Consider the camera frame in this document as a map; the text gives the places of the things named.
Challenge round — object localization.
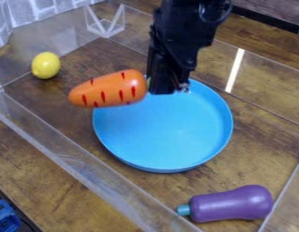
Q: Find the yellow toy lemon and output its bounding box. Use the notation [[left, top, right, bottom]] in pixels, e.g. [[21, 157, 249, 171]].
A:
[[32, 52, 60, 80]]

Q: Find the blue round tray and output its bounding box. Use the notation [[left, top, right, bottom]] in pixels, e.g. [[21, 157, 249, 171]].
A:
[[92, 81, 233, 173]]

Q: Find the white mesh curtain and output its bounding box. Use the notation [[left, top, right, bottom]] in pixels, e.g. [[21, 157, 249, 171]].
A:
[[0, 0, 105, 48]]

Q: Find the orange toy carrot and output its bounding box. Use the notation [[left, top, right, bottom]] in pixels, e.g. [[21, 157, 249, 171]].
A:
[[69, 69, 148, 108]]

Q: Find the blue object at corner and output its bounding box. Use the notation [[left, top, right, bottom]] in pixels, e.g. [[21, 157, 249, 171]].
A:
[[0, 199, 21, 232]]

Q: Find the clear acrylic barrier frame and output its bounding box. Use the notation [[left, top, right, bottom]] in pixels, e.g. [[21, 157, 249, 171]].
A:
[[0, 0, 299, 232]]

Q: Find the purple toy eggplant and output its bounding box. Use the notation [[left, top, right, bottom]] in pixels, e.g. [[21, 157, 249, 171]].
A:
[[176, 185, 273, 222]]

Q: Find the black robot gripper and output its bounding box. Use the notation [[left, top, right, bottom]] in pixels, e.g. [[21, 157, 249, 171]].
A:
[[148, 0, 232, 94]]

